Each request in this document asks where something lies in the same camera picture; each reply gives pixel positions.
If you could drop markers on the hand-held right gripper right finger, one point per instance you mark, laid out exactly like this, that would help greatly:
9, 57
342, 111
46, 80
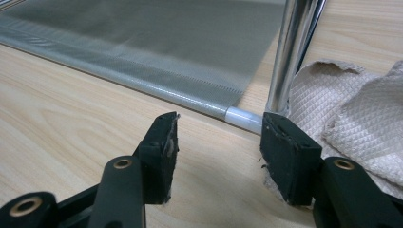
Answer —
291, 164

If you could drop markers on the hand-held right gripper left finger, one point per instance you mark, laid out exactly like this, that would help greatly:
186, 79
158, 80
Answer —
157, 164

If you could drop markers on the beige waffle cloth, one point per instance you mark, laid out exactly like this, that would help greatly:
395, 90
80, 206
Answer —
348, 110

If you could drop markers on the metal rack with silver shelves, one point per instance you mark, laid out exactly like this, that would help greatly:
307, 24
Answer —
158, 47

